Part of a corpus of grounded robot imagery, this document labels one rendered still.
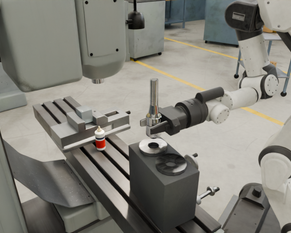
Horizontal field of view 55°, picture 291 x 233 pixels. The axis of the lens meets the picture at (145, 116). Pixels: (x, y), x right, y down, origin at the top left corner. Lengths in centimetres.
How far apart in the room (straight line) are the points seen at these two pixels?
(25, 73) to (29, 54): 5
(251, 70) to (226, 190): 154
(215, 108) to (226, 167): 187
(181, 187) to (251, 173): 199
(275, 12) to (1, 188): 94
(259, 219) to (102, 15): 115
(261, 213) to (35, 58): 123
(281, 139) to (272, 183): 17
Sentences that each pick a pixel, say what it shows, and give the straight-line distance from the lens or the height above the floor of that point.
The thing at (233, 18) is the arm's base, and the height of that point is 149.
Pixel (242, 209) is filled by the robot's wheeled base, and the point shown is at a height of 59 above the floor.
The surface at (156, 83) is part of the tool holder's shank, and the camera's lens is 77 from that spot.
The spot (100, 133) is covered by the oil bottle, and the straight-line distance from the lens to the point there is 117.
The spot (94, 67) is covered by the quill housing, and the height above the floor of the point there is 137.
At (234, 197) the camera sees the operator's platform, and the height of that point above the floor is 40.
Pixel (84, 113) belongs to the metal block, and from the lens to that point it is 124.
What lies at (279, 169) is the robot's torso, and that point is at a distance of 115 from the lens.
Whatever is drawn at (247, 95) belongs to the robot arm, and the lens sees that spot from 106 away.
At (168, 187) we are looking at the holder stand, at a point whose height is 114.
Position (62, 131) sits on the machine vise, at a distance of 126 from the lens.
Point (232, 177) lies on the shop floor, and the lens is 266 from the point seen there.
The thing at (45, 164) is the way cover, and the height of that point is 91.
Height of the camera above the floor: 165
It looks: 28 degrees down
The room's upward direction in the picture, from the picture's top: straight up
